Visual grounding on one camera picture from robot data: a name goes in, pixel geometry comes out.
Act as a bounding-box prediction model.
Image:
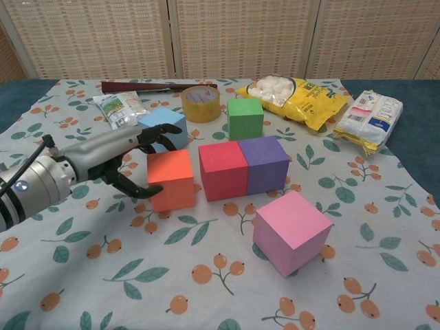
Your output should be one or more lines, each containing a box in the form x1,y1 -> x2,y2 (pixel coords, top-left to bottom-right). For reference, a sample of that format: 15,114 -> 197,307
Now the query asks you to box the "orange foam cube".
146,148 -> 196,213

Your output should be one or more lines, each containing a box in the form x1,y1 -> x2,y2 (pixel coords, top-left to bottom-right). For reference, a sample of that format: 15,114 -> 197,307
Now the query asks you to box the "dark red folded fan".
101,80 -> 219,95

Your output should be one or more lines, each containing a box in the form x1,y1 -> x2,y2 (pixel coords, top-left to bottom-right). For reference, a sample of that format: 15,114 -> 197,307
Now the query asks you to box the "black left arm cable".
0,135 -> 58,200

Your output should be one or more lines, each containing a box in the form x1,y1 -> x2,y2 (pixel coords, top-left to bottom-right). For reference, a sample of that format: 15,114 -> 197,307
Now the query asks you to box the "red foam cube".
198,140 -> 249,202

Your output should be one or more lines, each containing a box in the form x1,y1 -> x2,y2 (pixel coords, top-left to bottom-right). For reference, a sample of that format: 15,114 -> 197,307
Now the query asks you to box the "purple foam cube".
238,135 -> 290,196

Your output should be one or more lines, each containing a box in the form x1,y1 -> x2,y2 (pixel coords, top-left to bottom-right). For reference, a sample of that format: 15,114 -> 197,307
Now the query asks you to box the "yellow marshmallow bag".
234,74 -> 352,134

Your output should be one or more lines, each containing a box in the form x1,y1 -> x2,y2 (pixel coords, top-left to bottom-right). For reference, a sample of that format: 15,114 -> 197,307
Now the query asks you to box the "white green snack packet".
92,91 -> 152,131

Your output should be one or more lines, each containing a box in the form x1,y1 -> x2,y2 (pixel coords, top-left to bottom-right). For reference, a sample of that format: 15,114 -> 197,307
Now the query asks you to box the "yellow packing tape roll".
181,85 -> 221,123

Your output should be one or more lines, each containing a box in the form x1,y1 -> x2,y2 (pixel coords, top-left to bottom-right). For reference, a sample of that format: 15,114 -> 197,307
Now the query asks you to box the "white yellow-edged snack pack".
333,89 -> 404,157

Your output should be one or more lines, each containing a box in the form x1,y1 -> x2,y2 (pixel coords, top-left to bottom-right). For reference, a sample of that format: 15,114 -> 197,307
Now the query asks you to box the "blue foam cube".
137,107 -> 189,154

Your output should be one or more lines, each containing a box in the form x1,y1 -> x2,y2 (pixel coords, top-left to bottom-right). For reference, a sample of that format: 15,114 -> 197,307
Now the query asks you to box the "floral print tablecloth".
0,78 -> 440,330

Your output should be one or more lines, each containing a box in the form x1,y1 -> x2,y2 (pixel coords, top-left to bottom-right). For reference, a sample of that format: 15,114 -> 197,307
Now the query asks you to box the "pink foam cube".
252,190 -> 334,278

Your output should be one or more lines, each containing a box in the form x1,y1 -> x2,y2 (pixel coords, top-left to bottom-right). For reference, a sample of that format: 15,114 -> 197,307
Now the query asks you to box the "green foam cube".
227,97 -> 265,142

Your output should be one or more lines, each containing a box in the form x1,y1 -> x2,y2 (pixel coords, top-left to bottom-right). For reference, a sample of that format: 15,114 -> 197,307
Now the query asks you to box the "bamboo folding screen panel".
311,0 -> 440,80
415,30 -> 440,80
0,20 -> 30,84
0,0 -> 173,80
170,0 -> 319,80

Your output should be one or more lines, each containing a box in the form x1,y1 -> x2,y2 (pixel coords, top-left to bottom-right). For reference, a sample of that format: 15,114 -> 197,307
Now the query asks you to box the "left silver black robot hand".
63,122 -> 183,201

